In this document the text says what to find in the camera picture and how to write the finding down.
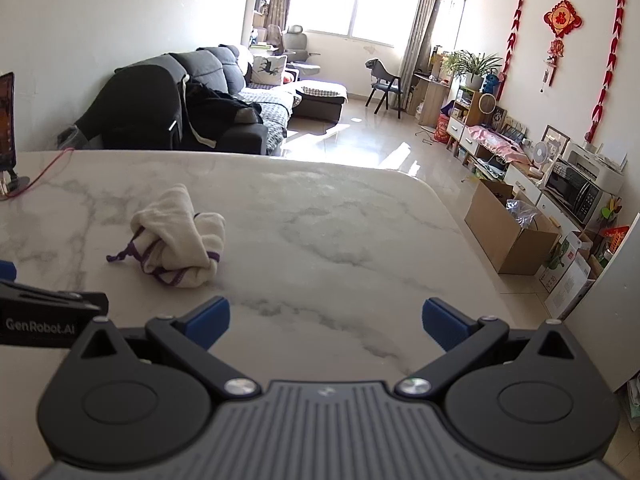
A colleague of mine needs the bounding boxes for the wooden shelf with clutter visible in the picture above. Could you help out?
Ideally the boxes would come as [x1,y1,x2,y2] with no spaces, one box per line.
[446,115,583,233]

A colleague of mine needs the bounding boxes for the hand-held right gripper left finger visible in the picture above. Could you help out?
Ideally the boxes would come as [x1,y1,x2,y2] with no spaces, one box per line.
[67,296,263,402]

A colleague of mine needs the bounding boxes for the wooden cube shelf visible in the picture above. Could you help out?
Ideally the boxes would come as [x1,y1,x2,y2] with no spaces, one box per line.
[452,85,483,126]

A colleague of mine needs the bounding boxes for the black smartphone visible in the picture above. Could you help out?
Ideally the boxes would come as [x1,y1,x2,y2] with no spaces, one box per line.
[0,72,16,159]

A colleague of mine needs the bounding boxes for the white towel with purple trim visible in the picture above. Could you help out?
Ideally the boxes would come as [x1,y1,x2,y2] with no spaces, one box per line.
[106,183,227,290]

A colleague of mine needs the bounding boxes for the small white desk fan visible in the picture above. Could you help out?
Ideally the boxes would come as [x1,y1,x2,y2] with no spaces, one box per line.
[530,141,551,172]

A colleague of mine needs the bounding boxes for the brown cardboard box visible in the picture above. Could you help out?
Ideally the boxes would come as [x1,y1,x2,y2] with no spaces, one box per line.
[465,180,561,276]

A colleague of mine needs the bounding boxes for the red knot wall ornament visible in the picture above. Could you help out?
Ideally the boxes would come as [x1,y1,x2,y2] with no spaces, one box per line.
[542,0,583,93]

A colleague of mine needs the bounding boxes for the black jacket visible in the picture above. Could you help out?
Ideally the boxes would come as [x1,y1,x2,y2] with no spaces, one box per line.
[181,76,264,150]

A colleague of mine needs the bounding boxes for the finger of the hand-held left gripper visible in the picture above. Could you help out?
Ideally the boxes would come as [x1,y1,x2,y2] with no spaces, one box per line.
[0,259,109,313]

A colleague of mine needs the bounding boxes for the wooden desk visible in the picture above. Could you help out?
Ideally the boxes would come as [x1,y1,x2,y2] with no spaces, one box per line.
[412,72,453,128]

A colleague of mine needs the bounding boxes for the white printer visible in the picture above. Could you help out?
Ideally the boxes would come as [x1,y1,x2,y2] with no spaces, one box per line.
[562,141,626,197]

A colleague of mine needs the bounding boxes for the dark dining chair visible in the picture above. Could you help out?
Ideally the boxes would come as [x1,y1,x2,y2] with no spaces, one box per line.
[365,58,404,120]

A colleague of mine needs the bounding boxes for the clear plastic bag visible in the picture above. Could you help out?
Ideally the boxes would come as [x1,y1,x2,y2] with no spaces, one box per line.
[56,127,94,151]

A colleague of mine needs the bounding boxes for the dark grey sofa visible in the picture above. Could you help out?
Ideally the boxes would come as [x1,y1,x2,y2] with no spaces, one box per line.
[165,45,351,157]

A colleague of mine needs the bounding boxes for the round black phone stand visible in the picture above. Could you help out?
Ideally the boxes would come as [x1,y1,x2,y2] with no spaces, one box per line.
[0,157,32,197]

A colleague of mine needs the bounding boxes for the potted green plant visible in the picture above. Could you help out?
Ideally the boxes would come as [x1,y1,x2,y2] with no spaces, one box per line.
[442,50,503,92]

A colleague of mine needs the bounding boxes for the bright window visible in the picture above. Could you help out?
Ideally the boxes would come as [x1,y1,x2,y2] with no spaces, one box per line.
[290,0,426,42]

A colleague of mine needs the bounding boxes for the red cable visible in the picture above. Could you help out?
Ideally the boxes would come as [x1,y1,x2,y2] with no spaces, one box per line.
[0,149,76,202]

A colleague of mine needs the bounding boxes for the pink cloth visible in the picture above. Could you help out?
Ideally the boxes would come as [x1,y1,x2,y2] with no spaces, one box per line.
[467,125,538,166]

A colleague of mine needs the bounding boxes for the black cloth covered chair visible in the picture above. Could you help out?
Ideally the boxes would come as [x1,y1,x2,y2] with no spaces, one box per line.
[75,60,187,152]

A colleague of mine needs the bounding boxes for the white carton box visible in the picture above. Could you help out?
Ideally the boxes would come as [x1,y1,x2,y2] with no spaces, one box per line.
[537,232,598,318]

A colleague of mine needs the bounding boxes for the grey office chair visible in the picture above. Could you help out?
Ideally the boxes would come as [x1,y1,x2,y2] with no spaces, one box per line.
[279,25,323,68]

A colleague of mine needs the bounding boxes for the framed picture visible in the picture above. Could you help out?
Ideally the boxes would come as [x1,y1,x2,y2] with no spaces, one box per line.
[542,125,571,154]

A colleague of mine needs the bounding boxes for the deer print pillow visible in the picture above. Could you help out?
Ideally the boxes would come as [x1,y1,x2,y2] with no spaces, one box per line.
[250,55,289,87]

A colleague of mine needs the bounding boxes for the checkered sofa blanket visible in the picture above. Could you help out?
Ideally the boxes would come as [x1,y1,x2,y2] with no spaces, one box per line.
[240,82,349,133]

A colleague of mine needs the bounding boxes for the red firecracker string decoration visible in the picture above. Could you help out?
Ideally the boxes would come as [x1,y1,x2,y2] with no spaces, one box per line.
[585,0,628,143]
[502,0,528,101]

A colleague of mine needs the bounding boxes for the black microwave oven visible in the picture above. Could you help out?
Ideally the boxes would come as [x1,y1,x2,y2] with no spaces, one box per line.
[544,157,603,226]

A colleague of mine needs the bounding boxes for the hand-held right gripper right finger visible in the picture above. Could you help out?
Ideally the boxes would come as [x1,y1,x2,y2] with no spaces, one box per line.
[394,298,590,402]

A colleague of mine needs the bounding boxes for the white bookshelf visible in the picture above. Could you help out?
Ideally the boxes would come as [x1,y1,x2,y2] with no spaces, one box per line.
[247,0,274,47]

